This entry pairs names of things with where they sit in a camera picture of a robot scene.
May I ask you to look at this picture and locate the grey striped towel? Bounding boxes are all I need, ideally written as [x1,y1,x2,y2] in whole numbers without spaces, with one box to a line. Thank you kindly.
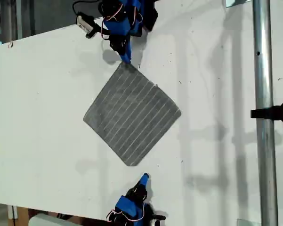
[82,62,182,167]

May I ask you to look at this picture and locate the black clamp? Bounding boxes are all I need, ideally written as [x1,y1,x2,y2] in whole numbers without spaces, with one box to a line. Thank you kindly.
[250,100,283,125]

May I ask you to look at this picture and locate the gripper camera stalk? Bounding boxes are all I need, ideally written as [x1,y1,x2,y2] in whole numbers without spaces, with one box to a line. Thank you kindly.
[85,23,102,40]

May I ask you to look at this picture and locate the white box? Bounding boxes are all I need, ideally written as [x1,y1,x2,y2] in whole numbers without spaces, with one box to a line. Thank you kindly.
[28,213,85,226]

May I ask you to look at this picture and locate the wooden table leg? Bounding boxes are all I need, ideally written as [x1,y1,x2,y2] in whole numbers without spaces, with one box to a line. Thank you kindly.
[8,206,29,226]

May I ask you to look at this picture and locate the black camera cable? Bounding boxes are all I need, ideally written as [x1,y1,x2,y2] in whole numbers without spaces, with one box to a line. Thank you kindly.
[72,0,102,14]

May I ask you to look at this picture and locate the steel post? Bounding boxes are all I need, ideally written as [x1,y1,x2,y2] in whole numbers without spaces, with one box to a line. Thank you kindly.
[252,0,279,226]

